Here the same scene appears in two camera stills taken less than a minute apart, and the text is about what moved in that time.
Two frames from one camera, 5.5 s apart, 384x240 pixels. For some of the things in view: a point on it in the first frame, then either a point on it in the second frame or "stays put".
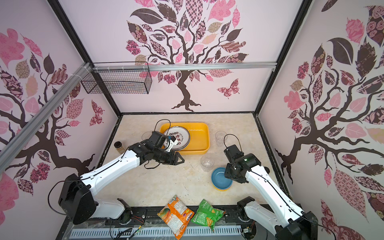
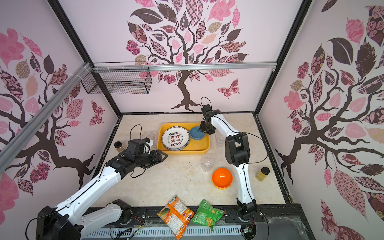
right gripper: (228, 165) -> (203, 130)
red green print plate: (180, 134) stays put
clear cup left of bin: (146, 135) stays put
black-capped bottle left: (118, 146) stays put
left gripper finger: (176, 155) -> (159, 152)
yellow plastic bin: (199, 133) stays put
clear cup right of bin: (220, 137) stays put
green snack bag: (207, 215) stays put
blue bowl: (218, 180) -> (196, 133)
